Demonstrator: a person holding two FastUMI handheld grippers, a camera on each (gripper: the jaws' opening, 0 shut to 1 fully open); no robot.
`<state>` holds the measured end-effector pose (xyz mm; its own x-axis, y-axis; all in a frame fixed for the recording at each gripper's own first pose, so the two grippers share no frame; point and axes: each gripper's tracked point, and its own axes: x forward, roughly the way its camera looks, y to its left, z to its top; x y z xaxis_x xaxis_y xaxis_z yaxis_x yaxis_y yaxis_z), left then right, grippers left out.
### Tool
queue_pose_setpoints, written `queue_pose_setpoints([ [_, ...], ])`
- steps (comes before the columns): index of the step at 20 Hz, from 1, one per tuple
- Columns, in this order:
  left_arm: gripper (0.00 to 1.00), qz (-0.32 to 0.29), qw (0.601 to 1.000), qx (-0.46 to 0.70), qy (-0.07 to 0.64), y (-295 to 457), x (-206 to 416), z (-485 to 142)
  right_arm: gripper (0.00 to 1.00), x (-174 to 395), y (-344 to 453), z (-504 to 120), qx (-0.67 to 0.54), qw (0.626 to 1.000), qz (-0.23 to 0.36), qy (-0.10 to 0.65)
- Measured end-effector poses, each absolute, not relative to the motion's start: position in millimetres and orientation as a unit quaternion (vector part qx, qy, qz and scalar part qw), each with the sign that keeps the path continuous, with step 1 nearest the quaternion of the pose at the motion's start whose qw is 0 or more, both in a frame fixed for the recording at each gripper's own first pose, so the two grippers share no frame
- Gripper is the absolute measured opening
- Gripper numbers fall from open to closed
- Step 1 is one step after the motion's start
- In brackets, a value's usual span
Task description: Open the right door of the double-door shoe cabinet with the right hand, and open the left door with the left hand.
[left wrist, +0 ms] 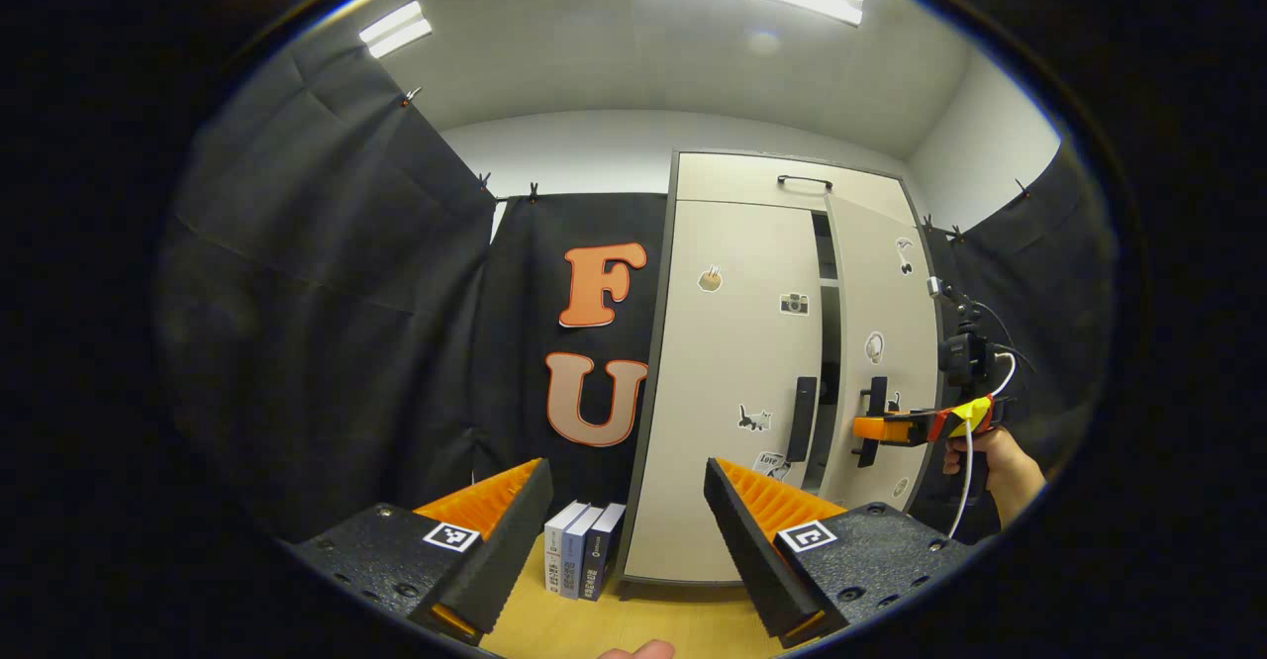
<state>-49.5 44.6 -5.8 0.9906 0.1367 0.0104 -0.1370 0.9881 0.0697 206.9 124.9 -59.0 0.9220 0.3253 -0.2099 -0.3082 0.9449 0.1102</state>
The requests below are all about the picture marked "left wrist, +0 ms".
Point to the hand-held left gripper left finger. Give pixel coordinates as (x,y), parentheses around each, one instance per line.
(505,550)

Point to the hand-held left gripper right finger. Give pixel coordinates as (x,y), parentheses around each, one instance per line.
(752,560)

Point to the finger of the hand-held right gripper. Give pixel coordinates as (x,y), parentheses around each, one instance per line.
(881,428)

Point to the beige cabinet door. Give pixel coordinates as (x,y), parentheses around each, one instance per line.
(886,293)
(723,362)

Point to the beige double-door shoe cabinet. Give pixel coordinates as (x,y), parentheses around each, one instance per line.
(723,362)

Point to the beige cabinet top drawer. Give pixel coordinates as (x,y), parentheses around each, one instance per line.
(732,176)

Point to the white book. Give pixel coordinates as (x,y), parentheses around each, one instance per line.
(554,550)

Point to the grey-blue book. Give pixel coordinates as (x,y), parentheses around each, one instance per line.
(577,560)

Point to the navy book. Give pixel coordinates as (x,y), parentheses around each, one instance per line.
(599,560)

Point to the black backdrop cloth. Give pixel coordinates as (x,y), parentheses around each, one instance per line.
(327,342)

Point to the small ceiling light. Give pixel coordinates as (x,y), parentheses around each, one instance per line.
(396,28)

